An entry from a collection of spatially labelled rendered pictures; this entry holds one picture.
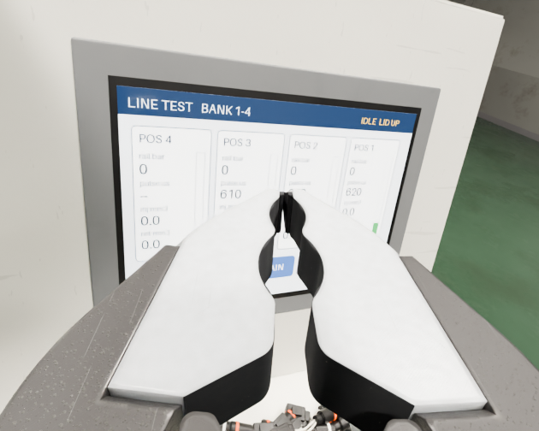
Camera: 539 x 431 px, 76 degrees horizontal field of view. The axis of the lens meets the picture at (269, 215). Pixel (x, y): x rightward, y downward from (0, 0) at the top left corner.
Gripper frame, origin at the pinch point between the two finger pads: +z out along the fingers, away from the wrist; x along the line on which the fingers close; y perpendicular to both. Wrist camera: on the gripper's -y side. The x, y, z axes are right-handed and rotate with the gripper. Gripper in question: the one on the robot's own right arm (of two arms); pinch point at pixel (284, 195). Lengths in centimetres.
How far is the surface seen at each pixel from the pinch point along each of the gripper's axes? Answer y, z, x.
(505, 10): -3, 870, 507
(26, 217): 14.8, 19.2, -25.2
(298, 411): 47, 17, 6
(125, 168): 10.6, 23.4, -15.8
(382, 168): 14.6, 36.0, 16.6
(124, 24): -2.9, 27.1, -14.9
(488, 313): 168, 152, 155
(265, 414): 48, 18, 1
